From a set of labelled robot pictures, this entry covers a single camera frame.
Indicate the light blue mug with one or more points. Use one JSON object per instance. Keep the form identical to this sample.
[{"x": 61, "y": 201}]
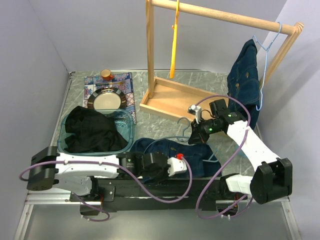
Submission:
[{"x": 241, "y": 154}]

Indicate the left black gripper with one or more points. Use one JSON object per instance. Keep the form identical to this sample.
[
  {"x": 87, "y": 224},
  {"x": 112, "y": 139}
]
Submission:
[{"x": 157, "y": 180}]

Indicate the orange cup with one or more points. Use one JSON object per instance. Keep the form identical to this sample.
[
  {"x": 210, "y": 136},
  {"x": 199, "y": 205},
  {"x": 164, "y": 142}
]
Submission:
[{"x": 106, "y": 75}]

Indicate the yellow plastic hanger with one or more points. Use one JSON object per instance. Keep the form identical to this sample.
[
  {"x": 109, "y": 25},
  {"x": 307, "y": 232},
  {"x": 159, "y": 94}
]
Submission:
[{"x": 174, "y": 42}]

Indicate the light blue wire hanger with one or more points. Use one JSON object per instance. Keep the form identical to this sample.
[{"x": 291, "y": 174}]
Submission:
[{"x": 266, "y": 49}]

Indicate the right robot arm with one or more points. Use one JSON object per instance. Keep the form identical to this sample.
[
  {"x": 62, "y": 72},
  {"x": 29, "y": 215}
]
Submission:
[{"x": 273, "y": 176}]

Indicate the gold fork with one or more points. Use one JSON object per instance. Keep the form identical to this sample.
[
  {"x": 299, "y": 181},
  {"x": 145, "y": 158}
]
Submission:
[{"x": 110, "y": 83}]

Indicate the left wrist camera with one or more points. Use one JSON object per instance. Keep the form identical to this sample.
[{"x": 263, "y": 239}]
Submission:
[{"x": 176, "y": 165}]

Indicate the denim garment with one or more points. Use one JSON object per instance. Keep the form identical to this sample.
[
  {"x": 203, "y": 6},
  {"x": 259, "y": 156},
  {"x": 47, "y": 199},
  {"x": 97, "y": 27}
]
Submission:
[{"x": 202, "y": 161}]

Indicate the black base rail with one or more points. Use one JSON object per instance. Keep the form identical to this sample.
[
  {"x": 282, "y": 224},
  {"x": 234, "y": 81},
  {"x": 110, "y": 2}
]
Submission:
[{"x": 126, "y": 195}]

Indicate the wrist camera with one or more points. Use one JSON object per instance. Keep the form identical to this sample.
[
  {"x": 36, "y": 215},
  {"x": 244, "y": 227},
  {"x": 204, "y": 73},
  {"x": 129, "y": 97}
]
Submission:
[
  {"x": 196, "y": 110},
  {"x": 176, "y": 165}
]

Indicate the wooden clothes rack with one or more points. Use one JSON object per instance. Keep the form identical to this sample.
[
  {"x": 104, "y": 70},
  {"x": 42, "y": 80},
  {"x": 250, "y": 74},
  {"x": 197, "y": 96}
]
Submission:
[{"x": 170, "y": 99}]

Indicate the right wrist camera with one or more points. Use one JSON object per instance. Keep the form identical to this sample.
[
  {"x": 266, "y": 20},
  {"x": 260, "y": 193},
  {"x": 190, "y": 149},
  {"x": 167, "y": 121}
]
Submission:
[{"x": 196, "y": 110}]

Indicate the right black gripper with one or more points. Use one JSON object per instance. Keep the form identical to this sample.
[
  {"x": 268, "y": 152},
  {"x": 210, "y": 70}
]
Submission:
[{"x": 197, "y": 136}]

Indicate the black rimmed plate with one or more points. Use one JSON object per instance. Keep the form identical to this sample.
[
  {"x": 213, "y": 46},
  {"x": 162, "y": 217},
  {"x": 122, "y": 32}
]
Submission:
[{"x": 108, "y": 98}]

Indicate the black garment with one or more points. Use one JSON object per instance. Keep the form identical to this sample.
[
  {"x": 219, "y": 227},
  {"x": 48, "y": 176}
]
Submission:
[{"x": 92, "y": 132}]

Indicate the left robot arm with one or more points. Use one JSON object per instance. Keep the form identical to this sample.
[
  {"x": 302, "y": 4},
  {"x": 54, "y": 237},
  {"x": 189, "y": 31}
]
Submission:
[{"x": 78, "y": 174}]

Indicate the blue denim skirt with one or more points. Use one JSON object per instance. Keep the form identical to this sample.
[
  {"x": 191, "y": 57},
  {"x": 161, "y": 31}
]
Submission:
[{"x": 243, "y": 81}]

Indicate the patterned blue placemat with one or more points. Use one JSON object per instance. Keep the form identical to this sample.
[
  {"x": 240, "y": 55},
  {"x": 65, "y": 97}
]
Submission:
[{"x": 127, "y": 88}]

